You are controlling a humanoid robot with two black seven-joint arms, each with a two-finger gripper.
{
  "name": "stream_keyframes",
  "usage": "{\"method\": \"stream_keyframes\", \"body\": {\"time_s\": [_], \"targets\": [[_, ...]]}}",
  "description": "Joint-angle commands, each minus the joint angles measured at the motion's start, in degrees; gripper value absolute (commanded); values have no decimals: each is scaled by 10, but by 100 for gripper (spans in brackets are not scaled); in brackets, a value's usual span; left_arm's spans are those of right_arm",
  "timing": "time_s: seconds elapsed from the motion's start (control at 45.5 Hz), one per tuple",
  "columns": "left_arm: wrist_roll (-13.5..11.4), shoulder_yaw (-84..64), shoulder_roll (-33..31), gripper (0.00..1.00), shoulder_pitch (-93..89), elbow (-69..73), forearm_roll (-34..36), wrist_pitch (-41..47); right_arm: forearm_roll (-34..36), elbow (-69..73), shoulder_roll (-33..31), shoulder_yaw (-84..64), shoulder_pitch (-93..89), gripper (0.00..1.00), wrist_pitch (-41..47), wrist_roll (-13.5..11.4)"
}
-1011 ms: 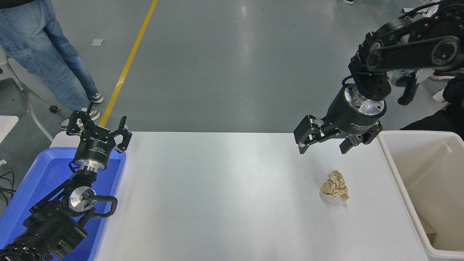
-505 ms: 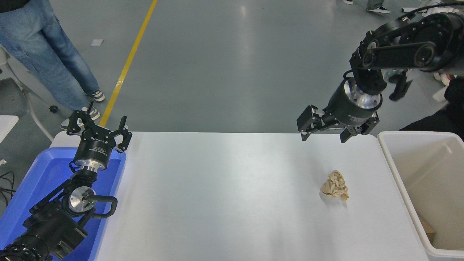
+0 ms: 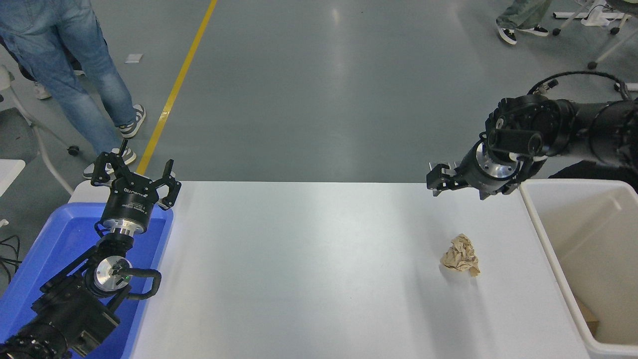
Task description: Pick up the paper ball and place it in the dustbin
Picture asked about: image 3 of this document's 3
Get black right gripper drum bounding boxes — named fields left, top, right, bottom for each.
left=454, top=144, right=525, bottom=196

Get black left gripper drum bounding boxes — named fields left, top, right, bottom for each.
left=102, top=179, right=160, bottom=227

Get tan paper ball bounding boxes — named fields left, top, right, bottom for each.
left=440, top=233, right=481, bottom=278

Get blue plastic tray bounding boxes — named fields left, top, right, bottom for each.
left=0, top=202, right=174, bottom=359

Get small white side table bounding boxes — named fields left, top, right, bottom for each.
left=0, top=159, right=26, bottom=197

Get large pale plastic bin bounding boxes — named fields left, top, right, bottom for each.
left=518, top=179, right=638, bottom=359

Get white chair leg with caster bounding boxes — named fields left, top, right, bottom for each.
left=587, top=25, right=638, bottom=70

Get white frame chair with caster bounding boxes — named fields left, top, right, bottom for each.
left=0, top=62, right=81, bottom=196

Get black floor cables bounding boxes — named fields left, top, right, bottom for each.
left=0, top=235, right=22, bottom=283

